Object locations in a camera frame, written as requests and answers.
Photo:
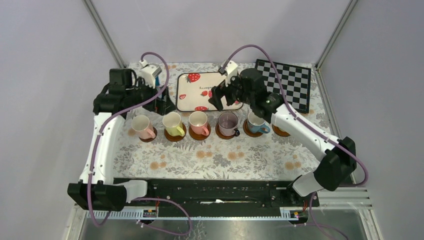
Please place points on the pink mug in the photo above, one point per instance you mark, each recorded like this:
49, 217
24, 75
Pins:
142, 126
199, 123

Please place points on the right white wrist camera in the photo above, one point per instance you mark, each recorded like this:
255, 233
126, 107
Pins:
229, 69

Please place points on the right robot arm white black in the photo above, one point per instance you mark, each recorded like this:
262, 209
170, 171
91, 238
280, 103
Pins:
336, 156

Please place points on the black white chessboard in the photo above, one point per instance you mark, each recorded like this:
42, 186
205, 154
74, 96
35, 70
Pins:
296, 82

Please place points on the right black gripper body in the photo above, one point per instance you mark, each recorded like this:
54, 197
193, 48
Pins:
233, 93

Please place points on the floral tablecloth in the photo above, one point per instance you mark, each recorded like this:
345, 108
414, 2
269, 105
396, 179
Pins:
267, 157

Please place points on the pink mug front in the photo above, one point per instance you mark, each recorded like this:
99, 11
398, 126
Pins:
142, 126

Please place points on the dark walnut coaster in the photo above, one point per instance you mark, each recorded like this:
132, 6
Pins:
151, 138

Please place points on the strawberry print serving tray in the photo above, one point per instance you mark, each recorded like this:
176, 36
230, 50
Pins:
193, 91

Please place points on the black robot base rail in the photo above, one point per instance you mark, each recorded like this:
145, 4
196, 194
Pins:
208, 198

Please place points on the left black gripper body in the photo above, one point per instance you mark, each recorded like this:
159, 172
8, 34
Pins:
143, 92

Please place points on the pink mug back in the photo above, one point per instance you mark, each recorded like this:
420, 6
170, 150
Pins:
199, 123

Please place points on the blue mug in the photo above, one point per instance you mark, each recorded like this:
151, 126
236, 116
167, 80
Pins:
256, 124

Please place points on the toy block stack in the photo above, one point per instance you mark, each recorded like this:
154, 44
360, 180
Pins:
163, 97

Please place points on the yellow mug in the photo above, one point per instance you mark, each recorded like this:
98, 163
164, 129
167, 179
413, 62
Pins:
173, 124

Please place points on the grey purple mug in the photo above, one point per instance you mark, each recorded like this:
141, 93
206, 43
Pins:
228, 125

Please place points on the brown coaster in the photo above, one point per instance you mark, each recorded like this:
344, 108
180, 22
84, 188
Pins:
172, 137
248, 132
279, 132
220, 134
198, 136

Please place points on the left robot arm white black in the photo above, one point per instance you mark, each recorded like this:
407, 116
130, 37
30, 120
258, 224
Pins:
124, 92

